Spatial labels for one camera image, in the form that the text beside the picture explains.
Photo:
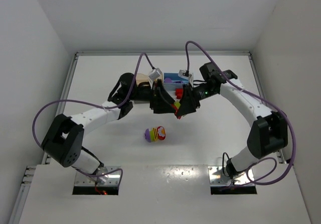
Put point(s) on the purple round lego piece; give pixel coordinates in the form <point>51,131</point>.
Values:
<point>167,80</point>

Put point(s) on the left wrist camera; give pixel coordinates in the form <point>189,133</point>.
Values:
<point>154,75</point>

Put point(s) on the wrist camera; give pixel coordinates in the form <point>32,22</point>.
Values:
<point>185,74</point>
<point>154,75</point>

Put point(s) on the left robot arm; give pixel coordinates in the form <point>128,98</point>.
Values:
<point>64,139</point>

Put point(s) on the multicolour lego stack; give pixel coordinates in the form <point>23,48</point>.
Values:
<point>155,134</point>

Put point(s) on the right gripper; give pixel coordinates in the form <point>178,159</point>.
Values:
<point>191,98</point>

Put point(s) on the blue container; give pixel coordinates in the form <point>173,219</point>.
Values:
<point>173,77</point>

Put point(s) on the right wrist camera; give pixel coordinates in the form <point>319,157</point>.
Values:
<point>185,74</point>

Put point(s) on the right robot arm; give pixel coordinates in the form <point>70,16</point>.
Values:
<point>268,132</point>

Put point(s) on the orange translucent container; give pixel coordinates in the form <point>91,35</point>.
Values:
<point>142,80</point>

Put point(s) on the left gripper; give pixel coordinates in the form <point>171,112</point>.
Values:
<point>155,99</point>

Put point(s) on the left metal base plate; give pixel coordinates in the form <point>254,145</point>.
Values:
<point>107,176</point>

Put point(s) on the green rectangular lego brick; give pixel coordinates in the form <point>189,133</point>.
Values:
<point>177,104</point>

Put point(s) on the red lego piece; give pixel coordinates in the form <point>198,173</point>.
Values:
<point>179,93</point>

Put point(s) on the red half round lego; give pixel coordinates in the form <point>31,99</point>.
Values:
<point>176,112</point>

